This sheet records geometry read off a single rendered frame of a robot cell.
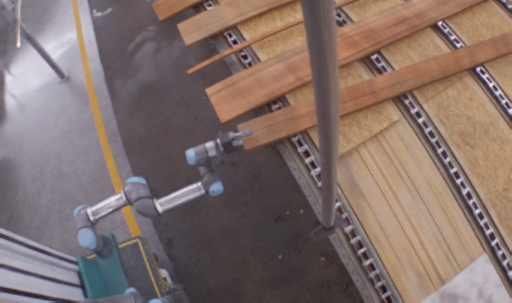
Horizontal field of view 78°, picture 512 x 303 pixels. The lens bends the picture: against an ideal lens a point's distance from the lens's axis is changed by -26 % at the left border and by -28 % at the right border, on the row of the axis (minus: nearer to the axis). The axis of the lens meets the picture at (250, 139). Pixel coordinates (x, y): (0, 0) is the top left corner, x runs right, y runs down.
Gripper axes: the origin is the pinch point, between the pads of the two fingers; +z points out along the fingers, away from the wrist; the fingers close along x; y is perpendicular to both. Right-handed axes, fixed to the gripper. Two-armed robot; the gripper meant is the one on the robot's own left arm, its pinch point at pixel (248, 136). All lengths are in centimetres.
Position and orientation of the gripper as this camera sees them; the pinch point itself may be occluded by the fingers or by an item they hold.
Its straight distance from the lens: 205.6
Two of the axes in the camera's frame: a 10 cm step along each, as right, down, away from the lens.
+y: -2.9, -8.4, 4.5
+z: 9.4, -3.4, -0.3
